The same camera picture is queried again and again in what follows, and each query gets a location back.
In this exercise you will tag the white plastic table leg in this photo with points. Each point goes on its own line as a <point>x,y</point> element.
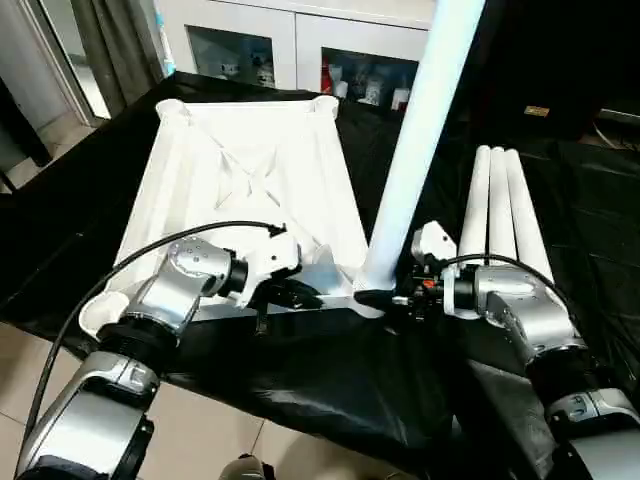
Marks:
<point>475,200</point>
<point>527,225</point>
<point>425,125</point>
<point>500,210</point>

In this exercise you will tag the white plastic table top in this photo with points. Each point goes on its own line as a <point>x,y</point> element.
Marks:
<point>200,175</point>

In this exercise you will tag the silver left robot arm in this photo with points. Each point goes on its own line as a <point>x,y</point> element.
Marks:
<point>170,295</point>

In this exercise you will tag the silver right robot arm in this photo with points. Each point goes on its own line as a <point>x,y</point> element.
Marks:
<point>530,310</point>

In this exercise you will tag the black plastic sheet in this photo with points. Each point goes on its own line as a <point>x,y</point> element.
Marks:
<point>325,380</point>

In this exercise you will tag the small tan label tag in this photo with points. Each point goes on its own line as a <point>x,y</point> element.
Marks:
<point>537,111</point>

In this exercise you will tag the light blue strip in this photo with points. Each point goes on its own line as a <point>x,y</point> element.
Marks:
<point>167,50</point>

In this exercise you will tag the white glass-door cabinet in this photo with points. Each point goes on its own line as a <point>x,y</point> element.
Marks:
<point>300,25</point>

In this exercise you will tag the black backdrop cloth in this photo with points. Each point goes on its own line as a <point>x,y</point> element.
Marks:
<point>550,50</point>

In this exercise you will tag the grey curtain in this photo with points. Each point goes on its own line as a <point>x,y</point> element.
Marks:
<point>120,50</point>

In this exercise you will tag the black furniture piece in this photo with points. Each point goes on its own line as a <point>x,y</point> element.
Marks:
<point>22,135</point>

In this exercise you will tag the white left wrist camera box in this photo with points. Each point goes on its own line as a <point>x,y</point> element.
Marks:
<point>272,255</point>

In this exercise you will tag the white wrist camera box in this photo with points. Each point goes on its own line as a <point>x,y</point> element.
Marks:
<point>272,255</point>
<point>432,242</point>

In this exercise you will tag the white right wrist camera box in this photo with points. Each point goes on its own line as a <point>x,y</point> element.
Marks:
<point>432,242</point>

